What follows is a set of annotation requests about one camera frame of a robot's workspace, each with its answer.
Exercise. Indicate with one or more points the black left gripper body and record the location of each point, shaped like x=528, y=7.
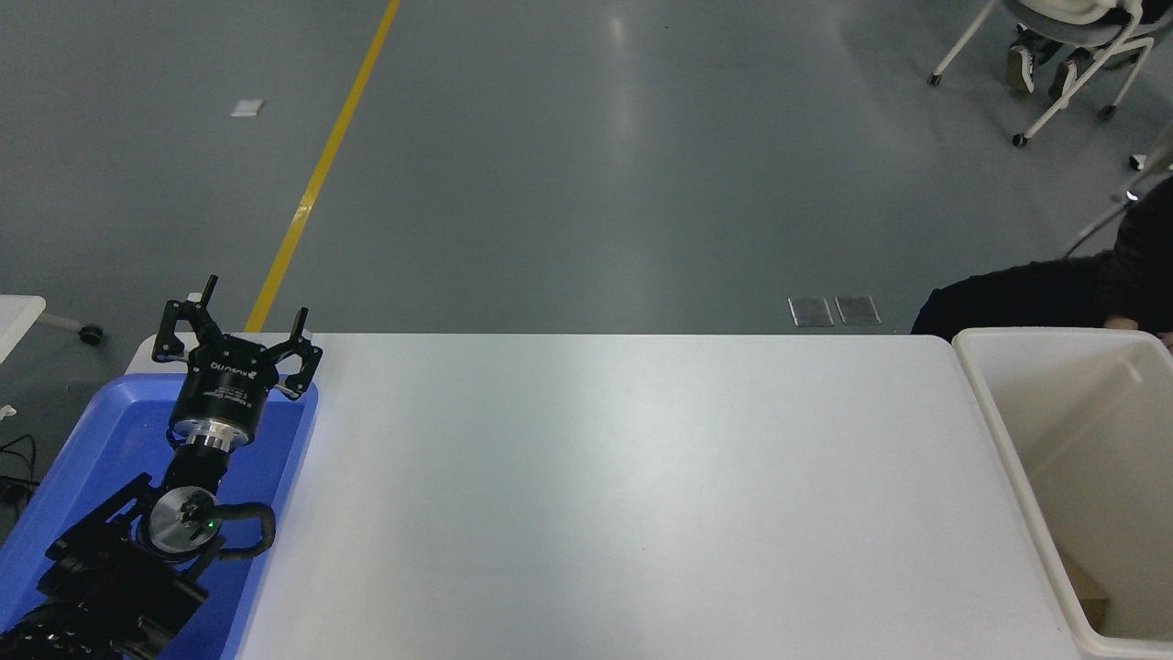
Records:
x=224, y=387

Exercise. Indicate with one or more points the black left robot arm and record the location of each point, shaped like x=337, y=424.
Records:
x=101, y=559

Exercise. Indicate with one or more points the person's hand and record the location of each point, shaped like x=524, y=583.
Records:
x=1123, y=324

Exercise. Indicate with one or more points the blue plastic tray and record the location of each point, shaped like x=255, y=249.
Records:
x=101, y=431

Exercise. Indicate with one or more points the white wheeled side table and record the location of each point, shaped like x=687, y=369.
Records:
x=16, y=316

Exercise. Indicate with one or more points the white paper scrap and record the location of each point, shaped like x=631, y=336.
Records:
x=246, y=108

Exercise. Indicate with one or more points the grey metal floor plate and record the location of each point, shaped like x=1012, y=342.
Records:
x=857, y=310
x=811, y=312

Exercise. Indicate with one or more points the person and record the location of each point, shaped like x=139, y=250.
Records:
x=1026, y=298
x=1022, y=64

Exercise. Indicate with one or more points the grey metal stand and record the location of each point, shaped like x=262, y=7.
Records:
x=1095, y=234

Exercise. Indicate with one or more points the large pale plastic bin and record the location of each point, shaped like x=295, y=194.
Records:
x=1100, y=477

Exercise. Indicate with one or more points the white metal chair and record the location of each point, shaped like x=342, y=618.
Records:
x=1072, y=73

